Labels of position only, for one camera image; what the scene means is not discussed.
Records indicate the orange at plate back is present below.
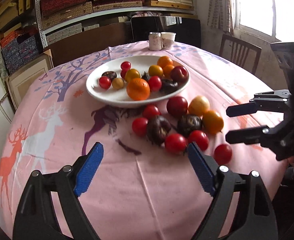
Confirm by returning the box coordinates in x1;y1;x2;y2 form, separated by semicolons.
157;56;173;68

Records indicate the small orange on plate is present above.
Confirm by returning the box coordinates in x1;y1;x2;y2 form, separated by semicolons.
163;64;175;79

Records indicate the white paper cup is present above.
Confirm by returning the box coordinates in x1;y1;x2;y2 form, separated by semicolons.
161;32;176;50

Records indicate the red cherry tomato front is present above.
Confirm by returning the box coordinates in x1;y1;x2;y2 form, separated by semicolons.
99;76;112;90

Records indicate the red cherry tomato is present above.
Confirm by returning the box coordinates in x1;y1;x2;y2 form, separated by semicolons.
120;61;131;71
99;76;112;90

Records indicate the yellow tomato on plate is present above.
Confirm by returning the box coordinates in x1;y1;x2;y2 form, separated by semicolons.
125;69;140;83

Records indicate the red tomato behind yellow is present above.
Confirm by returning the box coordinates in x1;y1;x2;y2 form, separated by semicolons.
120;69;127;80

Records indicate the red tomato with stem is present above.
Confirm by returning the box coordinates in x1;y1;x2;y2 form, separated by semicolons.
164;133;187;154

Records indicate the small red tomato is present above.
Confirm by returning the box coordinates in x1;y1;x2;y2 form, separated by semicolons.
148;76;162;92

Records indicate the dark water chestnut middle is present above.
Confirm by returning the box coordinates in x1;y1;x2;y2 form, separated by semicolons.
142;72;150;82

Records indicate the dark water chestnut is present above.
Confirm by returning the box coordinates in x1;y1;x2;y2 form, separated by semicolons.
159;79;178;94
101;71;117;81
142;72;150;82

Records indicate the white drink can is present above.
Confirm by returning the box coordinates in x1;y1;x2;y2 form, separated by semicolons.
149;32;162;51

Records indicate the yellow orange fruit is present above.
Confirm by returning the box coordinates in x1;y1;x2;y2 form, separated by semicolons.
148;65;164;78
202;110;224;135

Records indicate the dark wooden chair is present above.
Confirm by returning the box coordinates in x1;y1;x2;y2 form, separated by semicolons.
219;34;262;75

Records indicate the dark water chestnut left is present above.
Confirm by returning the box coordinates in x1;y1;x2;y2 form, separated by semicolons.
101;71;117;81

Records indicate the brown kiwi fruit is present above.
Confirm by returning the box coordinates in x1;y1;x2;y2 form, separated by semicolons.
112;77;125;90

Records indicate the red cherry tomato back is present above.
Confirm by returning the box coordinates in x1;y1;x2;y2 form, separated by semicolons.
120;61;131;71

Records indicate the patterned curtain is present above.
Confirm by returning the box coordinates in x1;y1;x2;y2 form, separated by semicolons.
207;0;234;34

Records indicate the dark chestnut with spiral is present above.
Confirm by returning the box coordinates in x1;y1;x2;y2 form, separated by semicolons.
177;114;203;137

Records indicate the large orange on plate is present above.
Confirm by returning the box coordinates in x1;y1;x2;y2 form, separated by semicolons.
126;78;150;101

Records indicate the dark wooden cabinet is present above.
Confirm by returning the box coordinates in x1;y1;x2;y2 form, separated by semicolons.
44;22;132;66

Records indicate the dark red plum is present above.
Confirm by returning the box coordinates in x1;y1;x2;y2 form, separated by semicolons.
170;66;189;83

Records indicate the framed picture leaning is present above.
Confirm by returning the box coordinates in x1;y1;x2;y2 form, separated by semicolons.
6;49;54;111

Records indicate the yellow orange fruit front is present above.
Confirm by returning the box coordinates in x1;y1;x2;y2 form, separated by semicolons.
202;110;224;135

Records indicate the yellow orange fruit back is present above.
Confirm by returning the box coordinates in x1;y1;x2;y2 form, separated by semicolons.
148;65;164;78

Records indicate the metal storage shelf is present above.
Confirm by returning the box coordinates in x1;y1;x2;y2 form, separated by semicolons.
35;0;195;48

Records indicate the dark purple chestnut on cloth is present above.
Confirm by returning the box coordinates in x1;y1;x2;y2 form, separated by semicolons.
146;115;171;146

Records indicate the large red tomato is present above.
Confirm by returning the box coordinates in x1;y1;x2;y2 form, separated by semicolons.
166;96;188;119

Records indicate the dark water chestnut right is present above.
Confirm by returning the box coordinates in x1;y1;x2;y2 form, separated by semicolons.
159;79;178;94

